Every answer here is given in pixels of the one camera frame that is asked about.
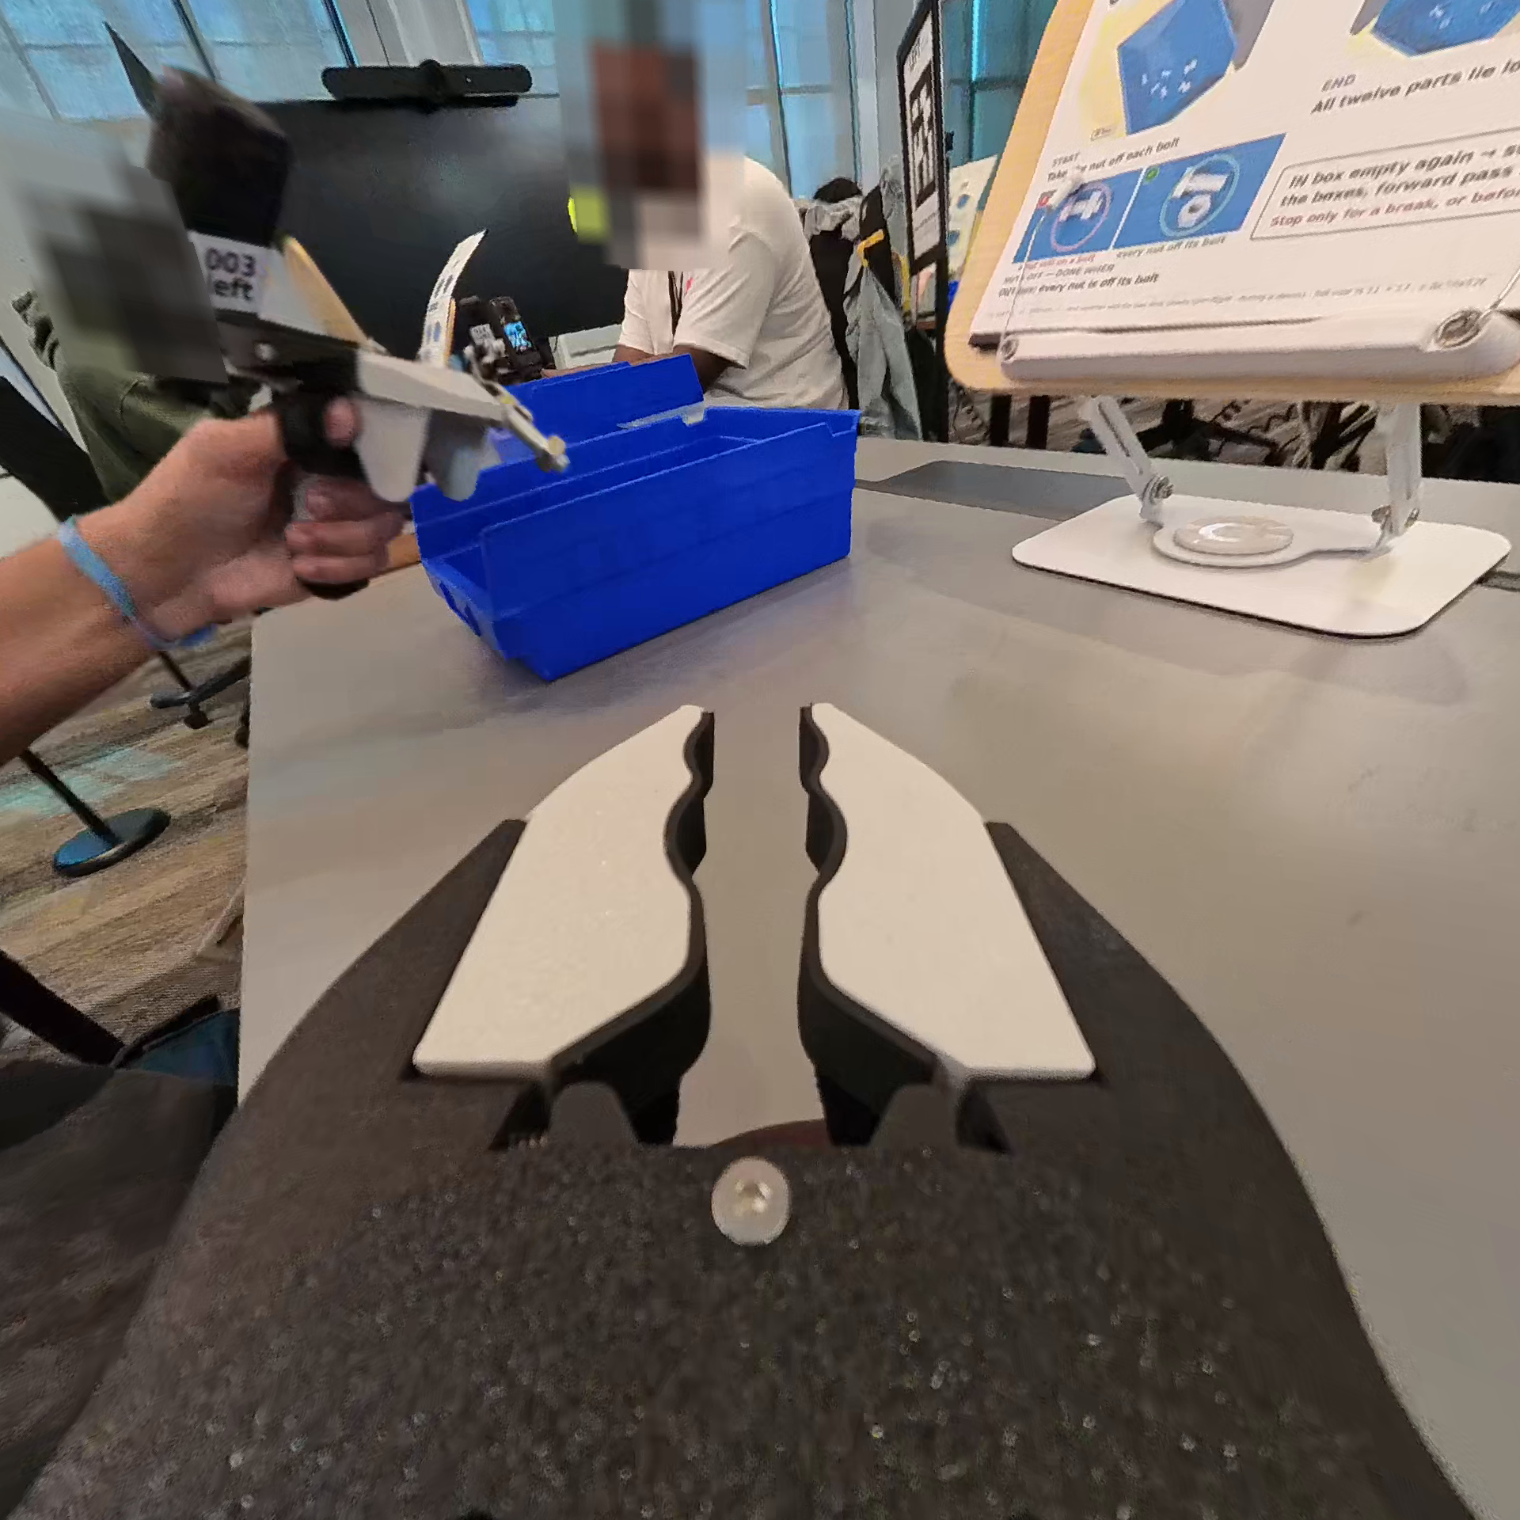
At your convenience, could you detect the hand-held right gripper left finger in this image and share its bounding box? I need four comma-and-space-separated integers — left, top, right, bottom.
411, 705, 717, 1081

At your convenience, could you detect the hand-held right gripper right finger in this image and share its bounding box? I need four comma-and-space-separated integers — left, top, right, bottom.
799, 701, 1097, 1083

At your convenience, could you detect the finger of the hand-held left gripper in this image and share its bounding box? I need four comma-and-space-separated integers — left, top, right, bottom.
357, 354, 572, 473

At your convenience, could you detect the blue plastic bin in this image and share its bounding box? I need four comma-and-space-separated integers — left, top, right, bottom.
410, 408, 860, 683
506, 354, 708, 430

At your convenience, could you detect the person's left forearm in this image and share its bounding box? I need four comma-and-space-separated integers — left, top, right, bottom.
0, 522, 156, 761

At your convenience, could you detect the grey desk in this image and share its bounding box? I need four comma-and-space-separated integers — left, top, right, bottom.
238, 439, 1520, 1520

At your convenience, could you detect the person's left hand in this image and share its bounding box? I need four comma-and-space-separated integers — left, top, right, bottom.
113, 397, 408, 652

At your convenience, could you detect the printed instruction sheet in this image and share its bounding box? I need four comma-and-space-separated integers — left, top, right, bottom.
969, 0, 1520, 345
419, 231, 489, 363

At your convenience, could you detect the wooden document stand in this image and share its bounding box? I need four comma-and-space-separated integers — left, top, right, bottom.
279, 236, 382, 350
947, 0, 1520, 638

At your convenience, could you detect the large black screen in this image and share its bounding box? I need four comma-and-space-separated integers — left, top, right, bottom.
256, 101, 632, 357

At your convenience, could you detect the blue wristband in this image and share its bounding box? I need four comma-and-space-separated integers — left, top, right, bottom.
57, 515, 216, 652

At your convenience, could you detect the hanging denim jacket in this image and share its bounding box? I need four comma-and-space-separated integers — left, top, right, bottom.
808, 177, 922, 441

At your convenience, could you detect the black round-base stand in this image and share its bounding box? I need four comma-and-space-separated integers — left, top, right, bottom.
19, 747, 174, 880

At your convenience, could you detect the tall marker sign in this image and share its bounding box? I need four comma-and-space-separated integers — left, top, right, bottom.
896, 0, 949, 274

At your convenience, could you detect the black camera bar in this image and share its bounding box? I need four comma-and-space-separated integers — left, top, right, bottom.
323, 61, 534, 106

